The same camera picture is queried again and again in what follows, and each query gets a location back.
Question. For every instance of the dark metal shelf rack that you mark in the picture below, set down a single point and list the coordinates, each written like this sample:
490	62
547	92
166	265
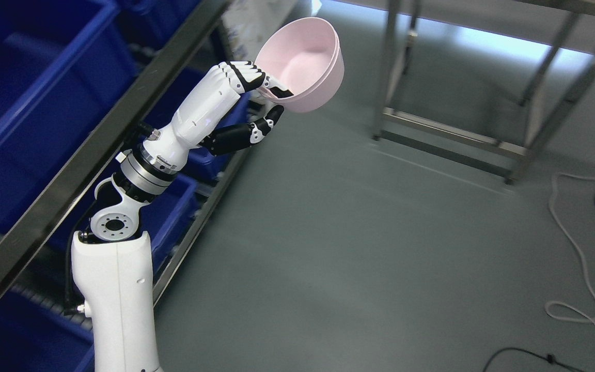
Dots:
25	239

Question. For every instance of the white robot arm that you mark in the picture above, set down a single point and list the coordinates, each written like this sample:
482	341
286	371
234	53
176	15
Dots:
111	260

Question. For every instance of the stainless steel table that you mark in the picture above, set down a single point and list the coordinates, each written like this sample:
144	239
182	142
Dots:
471	96

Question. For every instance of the pink bowl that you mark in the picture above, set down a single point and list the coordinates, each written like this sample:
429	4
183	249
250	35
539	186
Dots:
305	64

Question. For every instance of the blue bin lower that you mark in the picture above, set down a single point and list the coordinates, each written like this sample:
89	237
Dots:
35	338

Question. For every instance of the white printed sign board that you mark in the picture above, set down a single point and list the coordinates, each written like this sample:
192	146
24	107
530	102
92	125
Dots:
249	24

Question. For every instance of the large blue bin upper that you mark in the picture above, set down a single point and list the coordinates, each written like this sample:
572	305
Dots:
63	66

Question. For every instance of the blue bin middle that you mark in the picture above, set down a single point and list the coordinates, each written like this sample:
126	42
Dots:
170	215

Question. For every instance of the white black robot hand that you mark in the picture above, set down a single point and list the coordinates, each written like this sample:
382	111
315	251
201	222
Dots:
194	123

